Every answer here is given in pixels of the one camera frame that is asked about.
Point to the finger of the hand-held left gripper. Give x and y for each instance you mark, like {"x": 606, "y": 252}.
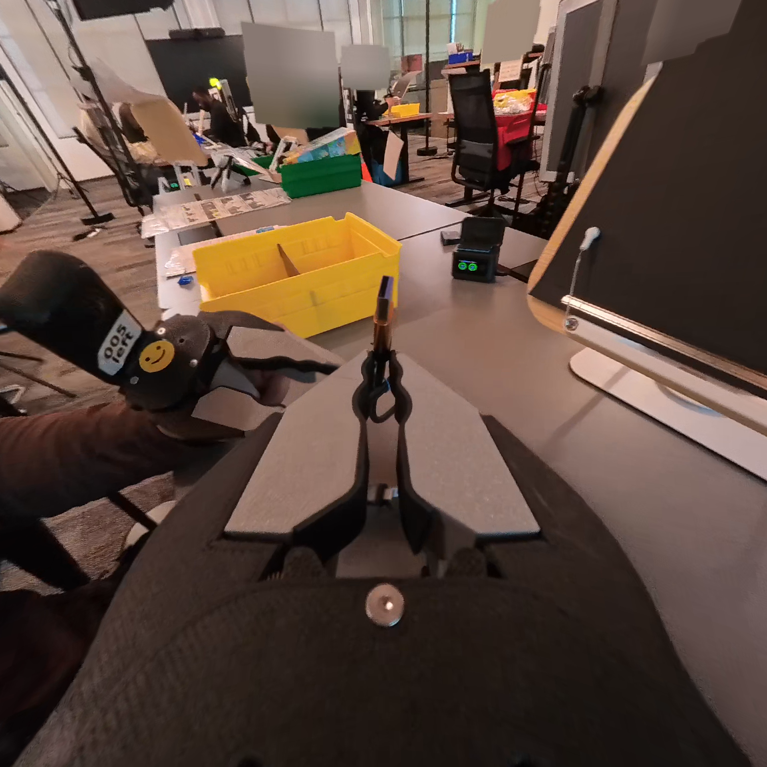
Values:
{"x": 281, "y": 344}
{"x": 233, "y": 410}

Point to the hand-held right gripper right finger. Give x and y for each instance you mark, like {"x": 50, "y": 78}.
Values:
{"x": 467, "y": 467}

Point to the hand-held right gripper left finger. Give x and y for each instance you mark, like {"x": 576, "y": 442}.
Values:
{"x": 299, "y": 467}

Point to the person's left forearm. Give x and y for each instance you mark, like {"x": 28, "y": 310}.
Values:
{"x": 72, "y": 455}

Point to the yellow plastic bin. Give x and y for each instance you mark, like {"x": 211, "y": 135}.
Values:
{"x": 335, "y": 287}

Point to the clear plastic sheet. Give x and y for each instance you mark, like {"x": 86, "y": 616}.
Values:
{"x": 221, "y": 210}

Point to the black tripod stand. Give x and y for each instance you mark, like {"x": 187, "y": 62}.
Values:
{"x": 78, "y": 132}

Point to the green plastic bin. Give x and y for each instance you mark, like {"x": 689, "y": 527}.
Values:
{"x": 323, "y": 177}

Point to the cardboard sheet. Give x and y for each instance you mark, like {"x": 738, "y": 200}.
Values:
{"x": 171, "y": 135}

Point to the white stand base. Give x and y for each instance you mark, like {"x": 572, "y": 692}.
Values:
{"x": 659, "y": 413}

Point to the small black device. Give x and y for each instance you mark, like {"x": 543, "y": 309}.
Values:
{"x": 450, "y": 237}

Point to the colourful printed box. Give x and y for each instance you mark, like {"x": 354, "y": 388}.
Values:
{"x": 326, "y": 147}

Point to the white board ledge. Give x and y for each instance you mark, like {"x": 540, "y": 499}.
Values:
{"x": 629, "y": 341}

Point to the black charging case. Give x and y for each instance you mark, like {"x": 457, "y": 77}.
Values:
{"x": 476, "y": 245}

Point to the small yellow tray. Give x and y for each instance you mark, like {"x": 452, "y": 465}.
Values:
{"x": 404, "y": 110}

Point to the black office chair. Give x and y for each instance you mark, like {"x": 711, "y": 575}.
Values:
{"x": 473, "y": 114}

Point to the black board with wooden rim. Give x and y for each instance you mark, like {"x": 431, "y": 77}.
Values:
{"x": 689, "y": 239}

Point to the red storage bin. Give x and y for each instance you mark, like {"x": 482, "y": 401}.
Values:
{"x": 518, "y": 129}

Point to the grey panel with silver frame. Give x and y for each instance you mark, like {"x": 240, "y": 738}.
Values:
{"x": 575, "y": 54}

